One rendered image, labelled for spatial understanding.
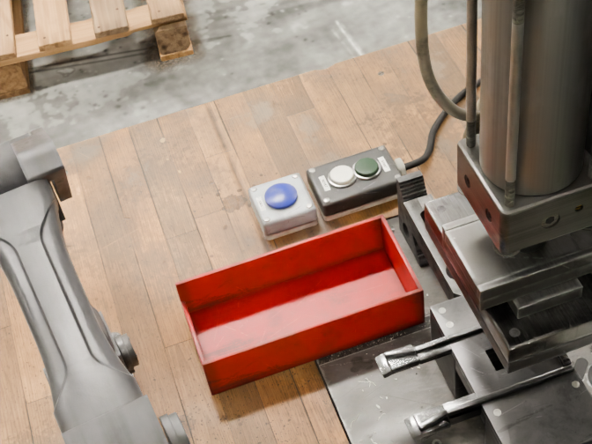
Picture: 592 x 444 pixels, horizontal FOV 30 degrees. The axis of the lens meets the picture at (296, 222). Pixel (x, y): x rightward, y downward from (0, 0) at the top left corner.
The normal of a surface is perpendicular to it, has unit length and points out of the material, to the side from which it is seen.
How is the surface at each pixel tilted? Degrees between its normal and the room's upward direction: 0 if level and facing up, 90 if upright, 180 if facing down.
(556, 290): 0
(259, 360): 90
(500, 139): 90
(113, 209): 0
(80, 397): 32
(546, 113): 90
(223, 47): 0
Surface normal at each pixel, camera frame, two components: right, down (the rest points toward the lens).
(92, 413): 0.14, -0.21
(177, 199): -0.11, -0.65
